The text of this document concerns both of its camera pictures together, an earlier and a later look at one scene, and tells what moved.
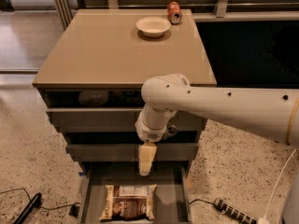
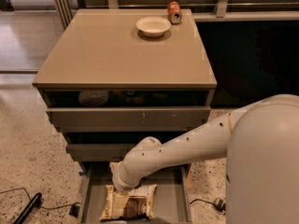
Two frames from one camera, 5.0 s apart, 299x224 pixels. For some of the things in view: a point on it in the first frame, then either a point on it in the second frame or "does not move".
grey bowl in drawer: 93,97 does not move
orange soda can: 174,12 does not move
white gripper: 149,133 → 119,183
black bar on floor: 34,203 does not move
